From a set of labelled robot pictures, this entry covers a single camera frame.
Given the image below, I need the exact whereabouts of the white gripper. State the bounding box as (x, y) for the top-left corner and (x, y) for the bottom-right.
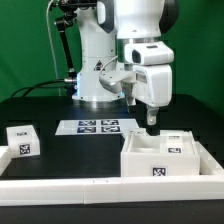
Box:
(124, 42), (174, 126)

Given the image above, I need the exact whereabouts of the white cabinet door panel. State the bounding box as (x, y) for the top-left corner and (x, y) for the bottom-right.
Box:
(160, 130), (194, 155)
(130, 128), (147, 136)

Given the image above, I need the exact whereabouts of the white cabinet body box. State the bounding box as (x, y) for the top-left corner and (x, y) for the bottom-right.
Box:
(120, 133), (200, 177)

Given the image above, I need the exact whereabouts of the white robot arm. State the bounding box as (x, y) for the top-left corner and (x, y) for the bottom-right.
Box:
(73, 0), (179, 125)

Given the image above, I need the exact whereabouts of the white cabinet top block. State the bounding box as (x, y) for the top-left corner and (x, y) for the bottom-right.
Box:
(6, 125), (40, 158)

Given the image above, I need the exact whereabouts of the white tag base sheet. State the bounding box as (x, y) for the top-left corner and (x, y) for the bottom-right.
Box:
(56, 119), (138, 135)

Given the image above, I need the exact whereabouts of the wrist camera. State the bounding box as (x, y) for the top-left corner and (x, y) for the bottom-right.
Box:
(99, 70), (133, 94)

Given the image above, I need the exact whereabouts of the black cable bundle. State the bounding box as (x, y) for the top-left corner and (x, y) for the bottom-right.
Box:
(11, 78), (78, 98)

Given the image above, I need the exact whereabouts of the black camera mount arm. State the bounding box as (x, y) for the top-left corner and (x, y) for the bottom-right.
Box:
(50, 0), (97, 79)

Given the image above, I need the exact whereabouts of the white thin cable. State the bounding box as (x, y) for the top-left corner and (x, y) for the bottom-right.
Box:
(45, 0), (63, 97)

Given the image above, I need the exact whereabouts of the white U-shaped fence frame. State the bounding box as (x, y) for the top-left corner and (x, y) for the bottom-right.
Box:
(0, 148), (224, 206)

